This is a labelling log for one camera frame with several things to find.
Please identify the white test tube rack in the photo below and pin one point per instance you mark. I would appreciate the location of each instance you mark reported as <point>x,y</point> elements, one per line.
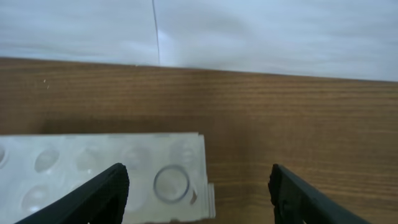
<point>102,146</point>

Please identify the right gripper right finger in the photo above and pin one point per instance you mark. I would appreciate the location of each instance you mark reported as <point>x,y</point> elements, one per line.
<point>298,202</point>

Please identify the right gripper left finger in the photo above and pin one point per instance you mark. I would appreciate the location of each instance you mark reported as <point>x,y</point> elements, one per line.
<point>99,202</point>

